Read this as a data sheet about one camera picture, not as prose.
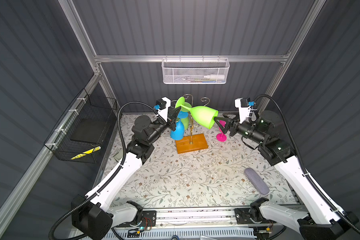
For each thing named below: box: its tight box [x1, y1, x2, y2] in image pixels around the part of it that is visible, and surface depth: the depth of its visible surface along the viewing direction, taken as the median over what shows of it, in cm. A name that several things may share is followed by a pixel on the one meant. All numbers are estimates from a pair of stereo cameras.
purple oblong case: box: [244, 168, 270, 195], surface depth 84 cm
